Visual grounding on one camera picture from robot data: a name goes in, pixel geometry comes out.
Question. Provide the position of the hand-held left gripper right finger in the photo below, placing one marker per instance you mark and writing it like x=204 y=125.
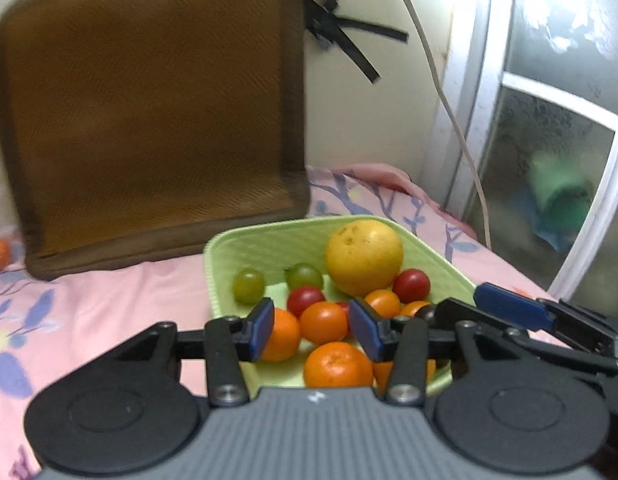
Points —
x=366 y=331

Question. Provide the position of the pink floral bedsheet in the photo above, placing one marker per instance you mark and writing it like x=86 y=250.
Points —
x=139 y=305

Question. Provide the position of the brown woven seat cushion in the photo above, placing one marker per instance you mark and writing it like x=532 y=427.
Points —
x=149 y=120

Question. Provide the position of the large yellow grapefruit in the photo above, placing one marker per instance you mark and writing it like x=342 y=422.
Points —
x=364 y=257

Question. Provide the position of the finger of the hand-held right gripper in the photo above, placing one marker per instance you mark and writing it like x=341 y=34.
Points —
x=469 y=312
x=509 y=305

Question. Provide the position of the dark red cherry tomato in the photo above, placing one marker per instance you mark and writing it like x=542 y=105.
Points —
x=344 y=311

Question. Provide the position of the small orange tomato back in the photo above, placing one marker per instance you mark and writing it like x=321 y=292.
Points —
x=382 y=303

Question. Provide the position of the small orange tangerine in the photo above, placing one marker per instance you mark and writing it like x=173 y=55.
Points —
x=284 y=335
x=414 y=308
x=337 y=366

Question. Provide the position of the green object behind window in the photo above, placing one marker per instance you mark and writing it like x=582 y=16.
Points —
x=559 y=195

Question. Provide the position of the green cherry tomato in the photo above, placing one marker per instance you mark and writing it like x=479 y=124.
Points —
x=304 y=275
x=248 y=285

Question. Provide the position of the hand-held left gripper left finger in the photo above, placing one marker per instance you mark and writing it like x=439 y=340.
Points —
x=263 y=328

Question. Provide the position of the light green plastic basin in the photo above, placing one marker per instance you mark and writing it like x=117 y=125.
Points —
x=229 y=250

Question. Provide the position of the white framed frosted window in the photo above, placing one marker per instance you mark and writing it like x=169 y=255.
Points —
x=554 y=95

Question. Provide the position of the dark purple cherry tomato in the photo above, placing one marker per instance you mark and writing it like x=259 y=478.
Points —
x=429 y=314

